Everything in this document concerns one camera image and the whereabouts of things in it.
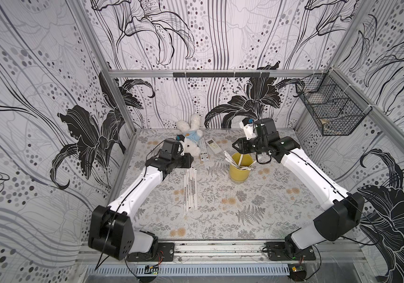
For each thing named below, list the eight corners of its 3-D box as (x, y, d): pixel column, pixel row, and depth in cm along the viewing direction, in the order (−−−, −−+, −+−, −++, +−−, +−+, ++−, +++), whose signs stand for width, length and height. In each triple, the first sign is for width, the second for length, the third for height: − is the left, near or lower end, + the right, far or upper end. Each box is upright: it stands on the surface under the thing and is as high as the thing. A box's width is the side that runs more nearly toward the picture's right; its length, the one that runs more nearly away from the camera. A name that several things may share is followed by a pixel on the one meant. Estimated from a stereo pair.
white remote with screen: (216, 155, 108) (216, 152, 106) (205, 142, 115) (205, 140, 113) (222, 151, 110) (222, 149, 108) (211, 139, 116) (211, 137, 115)
